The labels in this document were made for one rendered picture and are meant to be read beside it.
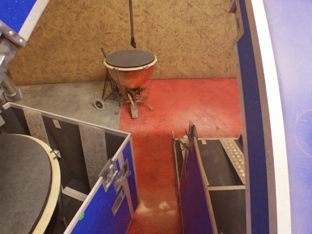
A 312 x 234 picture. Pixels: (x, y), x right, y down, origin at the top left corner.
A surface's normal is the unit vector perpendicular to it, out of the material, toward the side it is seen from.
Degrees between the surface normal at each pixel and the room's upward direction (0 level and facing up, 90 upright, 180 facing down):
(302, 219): 42
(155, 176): 0
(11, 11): 90
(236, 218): 0
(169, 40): 90
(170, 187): 0
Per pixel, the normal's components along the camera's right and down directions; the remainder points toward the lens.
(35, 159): 0.00, -0.79
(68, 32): 0.06, 0.61
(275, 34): 0.00, -0.18
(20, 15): 0.95, 0.20
